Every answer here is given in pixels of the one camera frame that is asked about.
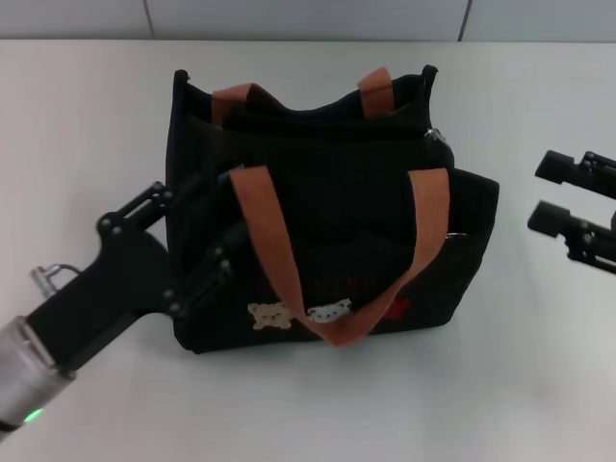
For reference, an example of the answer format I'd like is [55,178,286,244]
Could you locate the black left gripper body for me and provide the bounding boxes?
[26,211,183,372]

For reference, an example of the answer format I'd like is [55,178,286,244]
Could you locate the black food bag orange straps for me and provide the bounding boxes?
[166,64,501,355]

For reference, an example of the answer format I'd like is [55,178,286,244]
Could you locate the grey left gripper cable plug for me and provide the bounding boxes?
[30,261,79,295]

